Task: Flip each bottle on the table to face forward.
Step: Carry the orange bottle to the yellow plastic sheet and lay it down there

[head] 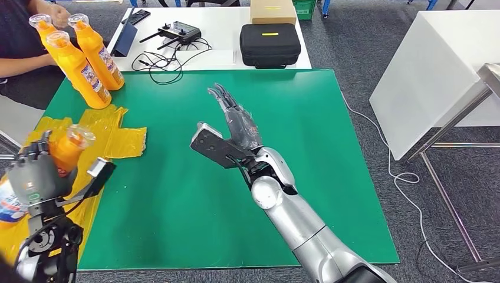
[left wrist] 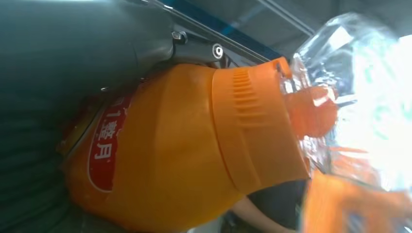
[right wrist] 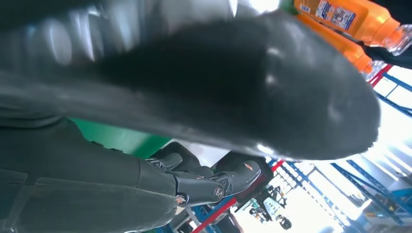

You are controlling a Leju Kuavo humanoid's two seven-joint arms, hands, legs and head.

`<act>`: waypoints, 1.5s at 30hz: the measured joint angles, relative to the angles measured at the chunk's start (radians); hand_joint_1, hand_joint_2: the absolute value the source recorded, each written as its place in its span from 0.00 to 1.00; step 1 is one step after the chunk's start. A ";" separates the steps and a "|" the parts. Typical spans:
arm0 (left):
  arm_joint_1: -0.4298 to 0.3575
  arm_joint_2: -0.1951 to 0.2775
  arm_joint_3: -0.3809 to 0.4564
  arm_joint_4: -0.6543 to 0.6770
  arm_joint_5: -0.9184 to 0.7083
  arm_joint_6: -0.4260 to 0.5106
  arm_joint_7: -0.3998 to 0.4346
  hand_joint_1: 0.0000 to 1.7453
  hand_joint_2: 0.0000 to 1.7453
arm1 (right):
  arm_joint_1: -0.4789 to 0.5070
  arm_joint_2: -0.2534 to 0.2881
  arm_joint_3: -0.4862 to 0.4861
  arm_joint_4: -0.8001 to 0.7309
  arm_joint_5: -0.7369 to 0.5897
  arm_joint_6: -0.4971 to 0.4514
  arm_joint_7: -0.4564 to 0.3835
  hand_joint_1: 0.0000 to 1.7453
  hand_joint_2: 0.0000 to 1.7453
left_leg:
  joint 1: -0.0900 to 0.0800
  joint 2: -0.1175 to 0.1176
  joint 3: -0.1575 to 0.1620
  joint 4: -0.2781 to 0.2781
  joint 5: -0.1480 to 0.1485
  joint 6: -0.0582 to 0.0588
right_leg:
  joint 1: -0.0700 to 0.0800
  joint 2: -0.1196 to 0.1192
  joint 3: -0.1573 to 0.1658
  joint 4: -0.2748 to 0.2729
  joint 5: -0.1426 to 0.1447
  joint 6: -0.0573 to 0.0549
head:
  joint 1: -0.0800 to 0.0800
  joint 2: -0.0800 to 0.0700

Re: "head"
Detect black robot body part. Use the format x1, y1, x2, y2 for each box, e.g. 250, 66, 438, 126
0, 258, 28, 283

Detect green plastic crate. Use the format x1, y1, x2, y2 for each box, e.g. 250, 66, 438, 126
292, 0, 317, 21

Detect person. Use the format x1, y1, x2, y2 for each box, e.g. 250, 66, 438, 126
0, 0, 112, 110

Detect silver metal frame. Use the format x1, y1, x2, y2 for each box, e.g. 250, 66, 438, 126
406, 63, 500, 274

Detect dark blue tablet cover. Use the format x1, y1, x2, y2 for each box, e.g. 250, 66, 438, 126
111, 7, 139, 58

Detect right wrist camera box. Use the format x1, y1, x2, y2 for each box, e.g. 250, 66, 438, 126
189, 121, 255, 170

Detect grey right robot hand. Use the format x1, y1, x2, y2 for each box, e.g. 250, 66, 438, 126
207, 83, 264, 152

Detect black floor cable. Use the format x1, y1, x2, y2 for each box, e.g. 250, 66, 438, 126
414, 240, 435, 274

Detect cardboard box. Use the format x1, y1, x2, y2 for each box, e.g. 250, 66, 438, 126
249, 0, 298, 26

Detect black phone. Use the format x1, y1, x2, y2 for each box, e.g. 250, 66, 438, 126
121, 9, 152, 26

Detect yellow tape patch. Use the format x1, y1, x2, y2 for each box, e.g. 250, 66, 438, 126
0, 104, 148, 270

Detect orange detergent bottle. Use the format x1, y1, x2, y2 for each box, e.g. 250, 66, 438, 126
67, 12, 126, 91
0, 124, 97, 232
28, 14, 79, 91
45, 29, 113, 110

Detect white side table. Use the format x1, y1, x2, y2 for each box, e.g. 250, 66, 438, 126
369, 10, 500, 162

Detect black carrying case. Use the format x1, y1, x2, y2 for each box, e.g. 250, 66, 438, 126
239, 23, 301, 70

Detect blue metal frame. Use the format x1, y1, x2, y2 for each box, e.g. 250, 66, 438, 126
129, 0, 182, 8
320, 0, 439, 18

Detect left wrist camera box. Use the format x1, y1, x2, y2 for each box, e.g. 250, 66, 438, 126
54, 157, 117, 209

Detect person's left hand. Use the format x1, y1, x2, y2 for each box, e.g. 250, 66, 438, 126
45, 3, 72, 29

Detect grey side table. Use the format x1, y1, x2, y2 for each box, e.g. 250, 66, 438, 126
0, 93, 45, 161

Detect green table mat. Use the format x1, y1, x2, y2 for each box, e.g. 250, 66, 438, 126
37, 69, 400, 271

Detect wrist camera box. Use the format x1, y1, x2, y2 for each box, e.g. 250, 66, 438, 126
189, 121, 255, 170
54, 157, 117, 209

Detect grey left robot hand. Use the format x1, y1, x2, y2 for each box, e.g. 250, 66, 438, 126
6, 130, 79, 206

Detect white floor cable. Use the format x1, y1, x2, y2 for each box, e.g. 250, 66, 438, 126
343, 99, 469, 283

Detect black remote controller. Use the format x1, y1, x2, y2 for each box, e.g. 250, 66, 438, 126
139, 21, 202, 51

